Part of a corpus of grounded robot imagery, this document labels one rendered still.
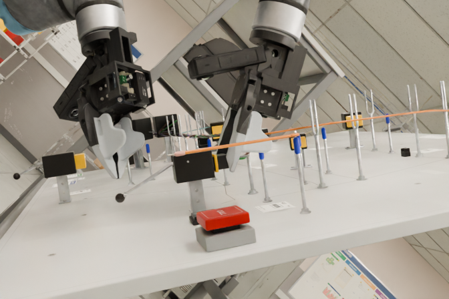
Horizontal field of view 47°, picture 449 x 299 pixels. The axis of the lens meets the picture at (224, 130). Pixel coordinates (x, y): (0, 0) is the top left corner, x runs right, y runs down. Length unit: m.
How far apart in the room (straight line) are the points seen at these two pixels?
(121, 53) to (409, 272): 8.80
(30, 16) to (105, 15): 0.13
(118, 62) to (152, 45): 7.74
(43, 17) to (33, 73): 7.70
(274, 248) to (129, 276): 0.15
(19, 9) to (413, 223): 0.63
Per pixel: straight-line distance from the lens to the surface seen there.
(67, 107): 0.83
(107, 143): 0.74
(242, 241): 0.57
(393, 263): 9.23
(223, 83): 1.86
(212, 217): 0.56
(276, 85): 0.75
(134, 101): 0.75
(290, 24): 0.76
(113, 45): 0.77
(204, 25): 1.79
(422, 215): 0.62
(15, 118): 8.51
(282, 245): 0.55
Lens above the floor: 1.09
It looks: 10 degrees up
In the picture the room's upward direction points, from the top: 44 degrees clockwise
